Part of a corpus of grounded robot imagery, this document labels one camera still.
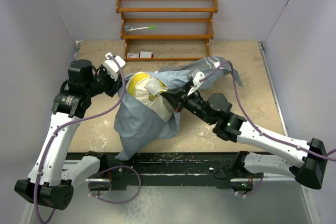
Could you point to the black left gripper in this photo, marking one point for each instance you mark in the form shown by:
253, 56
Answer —
114, 85

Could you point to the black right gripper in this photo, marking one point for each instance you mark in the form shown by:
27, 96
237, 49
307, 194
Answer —
178, 97

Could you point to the cream yellow pillow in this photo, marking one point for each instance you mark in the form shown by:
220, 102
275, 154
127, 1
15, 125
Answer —
147, 89

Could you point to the grey striped pillowcase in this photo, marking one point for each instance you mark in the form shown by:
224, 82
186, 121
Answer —
137, 125

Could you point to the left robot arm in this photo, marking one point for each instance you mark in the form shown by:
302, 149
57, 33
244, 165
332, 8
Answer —
48, 184

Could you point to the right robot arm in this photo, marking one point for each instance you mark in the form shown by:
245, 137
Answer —
305, 161

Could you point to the red white card box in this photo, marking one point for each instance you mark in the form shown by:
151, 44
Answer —
133, 55

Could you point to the red white small box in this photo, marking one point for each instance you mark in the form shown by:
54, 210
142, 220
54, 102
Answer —
146, 55

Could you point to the green white pen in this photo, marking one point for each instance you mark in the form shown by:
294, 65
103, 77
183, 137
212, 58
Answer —
129, 28

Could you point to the wooden shelf rack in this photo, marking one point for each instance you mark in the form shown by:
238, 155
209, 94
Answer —
173, 19

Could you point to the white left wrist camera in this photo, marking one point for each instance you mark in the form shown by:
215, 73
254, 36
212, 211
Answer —
113, 65

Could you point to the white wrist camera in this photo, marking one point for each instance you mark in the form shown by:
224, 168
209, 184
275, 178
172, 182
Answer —
195, 81
113, 65

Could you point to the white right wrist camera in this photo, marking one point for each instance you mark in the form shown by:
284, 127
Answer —
195, 81

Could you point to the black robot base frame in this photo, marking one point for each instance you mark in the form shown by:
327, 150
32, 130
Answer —
223, 170

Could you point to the aluminium table edge rail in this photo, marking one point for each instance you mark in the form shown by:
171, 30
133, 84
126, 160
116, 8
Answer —
261, 49

